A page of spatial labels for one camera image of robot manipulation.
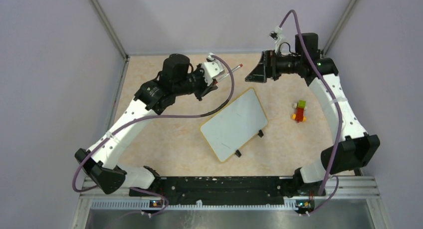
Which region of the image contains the red white marker pen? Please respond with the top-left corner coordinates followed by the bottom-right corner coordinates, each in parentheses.
top-left (217, 64), bottom-right (243, 82)

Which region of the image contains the yellow framed whiteboard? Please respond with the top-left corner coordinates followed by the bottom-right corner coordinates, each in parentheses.
top-left (200, 87), bottom-right (268, 163)

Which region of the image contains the aluminium frame rail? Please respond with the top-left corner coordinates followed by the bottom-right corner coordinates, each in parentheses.
top-left (73, 176), bottom-right (390, 229)

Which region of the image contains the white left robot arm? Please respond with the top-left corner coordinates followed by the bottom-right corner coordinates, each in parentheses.
top-left (72, 53), bottom-right (234, 195)

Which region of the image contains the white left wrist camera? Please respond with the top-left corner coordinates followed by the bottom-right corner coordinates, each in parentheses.
top-left (201, 53), bottom-right (224, 81)

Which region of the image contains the red green lego car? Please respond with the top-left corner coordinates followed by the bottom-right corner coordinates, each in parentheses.
top-left (292, 100), bottom-right (307, 123)

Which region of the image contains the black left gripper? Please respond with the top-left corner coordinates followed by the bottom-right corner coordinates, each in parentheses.
top-left (174, 63), bottom-right (217, 101)

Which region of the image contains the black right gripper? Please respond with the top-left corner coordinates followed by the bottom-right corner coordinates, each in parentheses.
top-left (245, 50), bottom-right (303, 83)

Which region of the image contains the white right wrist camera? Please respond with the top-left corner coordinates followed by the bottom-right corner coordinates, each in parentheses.
top-left (269, 26), bottom-right (286, 54)

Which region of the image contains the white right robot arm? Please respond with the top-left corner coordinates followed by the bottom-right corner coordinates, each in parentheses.
top-left (245, 32), bottom-right (380, 195)

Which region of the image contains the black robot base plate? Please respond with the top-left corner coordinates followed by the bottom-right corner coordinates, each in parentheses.
top-left (129, 175), bottom-right (326, 207)

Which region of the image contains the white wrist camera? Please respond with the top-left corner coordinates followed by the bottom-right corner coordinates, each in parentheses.
top-left (201, 53), bottom-right (224, 81)
top-left (269, 26), bottom-right (286, 54)

